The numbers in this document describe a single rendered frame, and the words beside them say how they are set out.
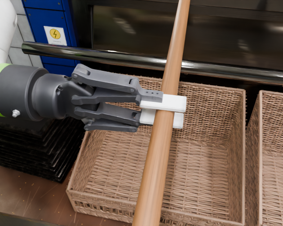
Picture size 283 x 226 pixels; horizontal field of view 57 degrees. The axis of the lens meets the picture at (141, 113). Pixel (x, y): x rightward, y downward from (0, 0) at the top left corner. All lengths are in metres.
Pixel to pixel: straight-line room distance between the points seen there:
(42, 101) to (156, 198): 0.23
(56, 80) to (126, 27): 0.59
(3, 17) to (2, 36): 0.03
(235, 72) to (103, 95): 0.29
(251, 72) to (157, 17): 0.48
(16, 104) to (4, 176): 0.76
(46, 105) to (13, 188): 0.74
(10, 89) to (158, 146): 0.24
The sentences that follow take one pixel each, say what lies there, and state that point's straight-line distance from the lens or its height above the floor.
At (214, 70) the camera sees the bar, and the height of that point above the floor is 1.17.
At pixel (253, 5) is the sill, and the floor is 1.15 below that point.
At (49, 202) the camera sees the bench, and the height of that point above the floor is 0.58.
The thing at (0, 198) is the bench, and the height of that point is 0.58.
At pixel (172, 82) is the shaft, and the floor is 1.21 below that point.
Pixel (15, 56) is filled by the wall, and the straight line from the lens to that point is 1.28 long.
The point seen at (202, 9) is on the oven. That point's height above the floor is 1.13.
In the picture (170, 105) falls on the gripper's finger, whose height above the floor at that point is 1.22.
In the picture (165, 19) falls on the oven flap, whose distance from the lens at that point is 0.96.
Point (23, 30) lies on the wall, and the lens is 1.17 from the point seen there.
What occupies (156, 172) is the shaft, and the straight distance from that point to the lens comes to 0.33.
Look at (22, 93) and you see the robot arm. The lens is 0.44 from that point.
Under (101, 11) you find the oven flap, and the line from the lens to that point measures 1.01.
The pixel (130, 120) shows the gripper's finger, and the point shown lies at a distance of 0.43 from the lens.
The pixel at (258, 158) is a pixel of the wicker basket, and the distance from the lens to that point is 0.94.
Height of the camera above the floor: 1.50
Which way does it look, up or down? 46 degrees down
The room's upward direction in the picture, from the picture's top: straight up
